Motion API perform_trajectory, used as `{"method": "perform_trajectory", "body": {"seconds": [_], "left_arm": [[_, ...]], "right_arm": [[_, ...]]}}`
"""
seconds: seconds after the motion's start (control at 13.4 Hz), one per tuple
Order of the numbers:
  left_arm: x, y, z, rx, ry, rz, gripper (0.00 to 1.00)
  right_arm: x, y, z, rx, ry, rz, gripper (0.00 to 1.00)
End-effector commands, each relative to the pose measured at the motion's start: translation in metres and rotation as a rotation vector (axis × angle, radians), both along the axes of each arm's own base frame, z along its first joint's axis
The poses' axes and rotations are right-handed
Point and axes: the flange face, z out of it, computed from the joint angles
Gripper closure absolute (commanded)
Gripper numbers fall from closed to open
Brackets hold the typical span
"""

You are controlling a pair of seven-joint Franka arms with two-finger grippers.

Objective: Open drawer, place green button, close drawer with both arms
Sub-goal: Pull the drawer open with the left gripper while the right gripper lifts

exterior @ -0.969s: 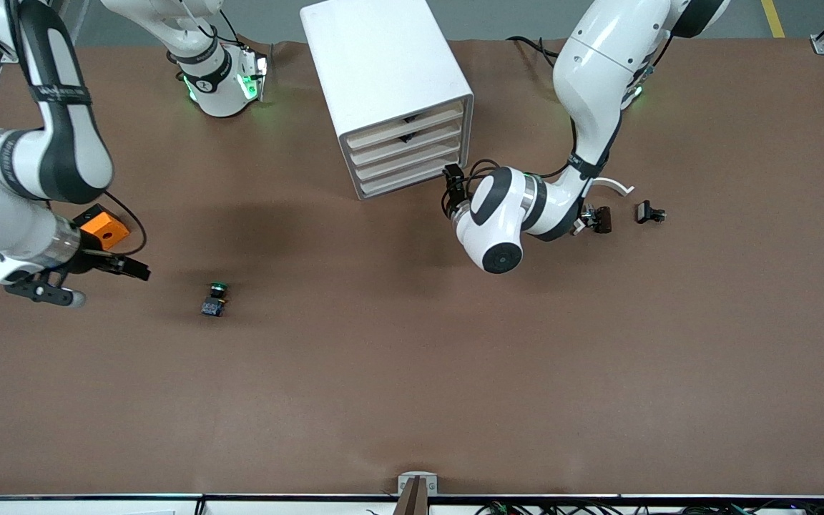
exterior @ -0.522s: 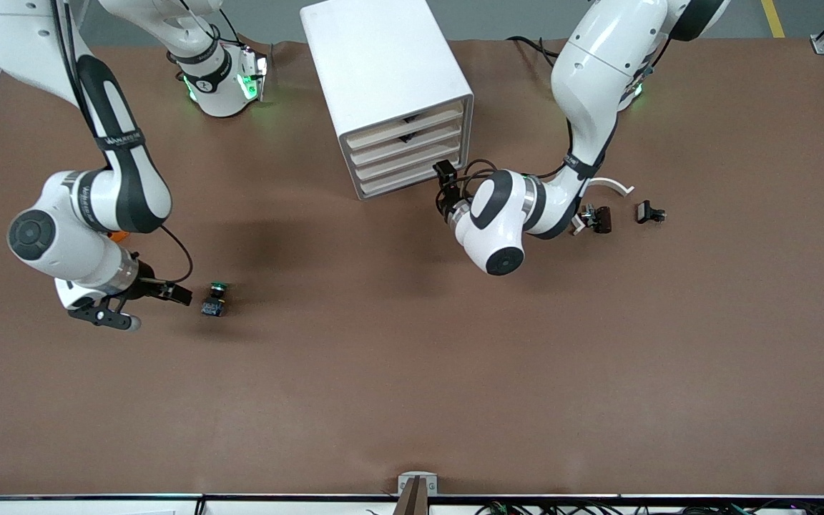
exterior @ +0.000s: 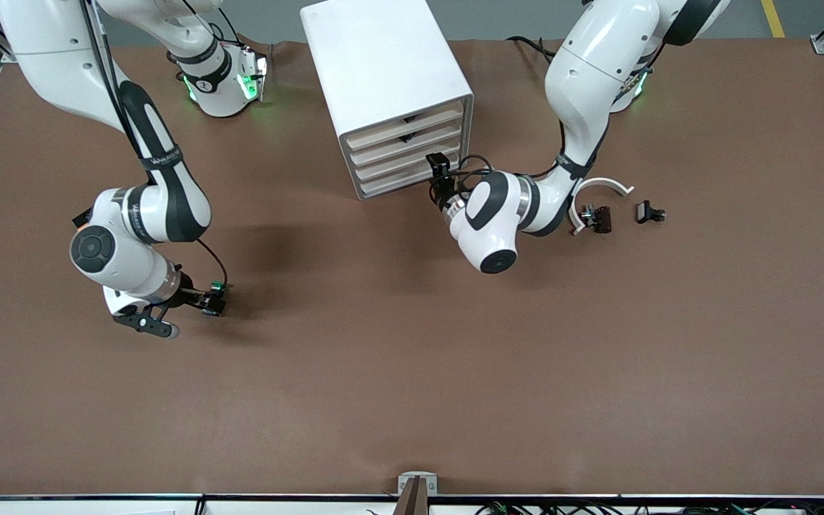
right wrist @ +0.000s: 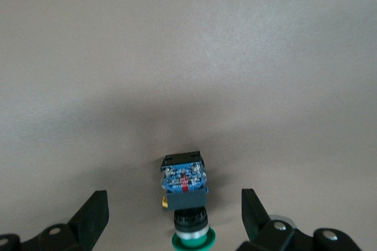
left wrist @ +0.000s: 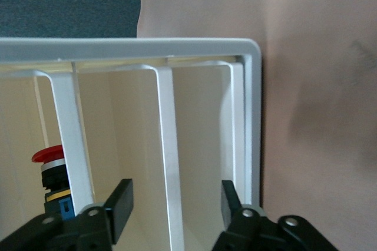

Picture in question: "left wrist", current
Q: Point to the red mushroom push button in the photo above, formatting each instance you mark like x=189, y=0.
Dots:
x=48, y=153

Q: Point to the white drawer cabinet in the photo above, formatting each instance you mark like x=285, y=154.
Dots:
x=147, y=46

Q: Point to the brown table cover sheet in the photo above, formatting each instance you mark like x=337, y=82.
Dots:
x=309, y=86

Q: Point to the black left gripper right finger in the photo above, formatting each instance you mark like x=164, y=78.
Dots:
x=265, y=233

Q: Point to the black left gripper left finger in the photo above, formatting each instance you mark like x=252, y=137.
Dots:
x=73, y=230

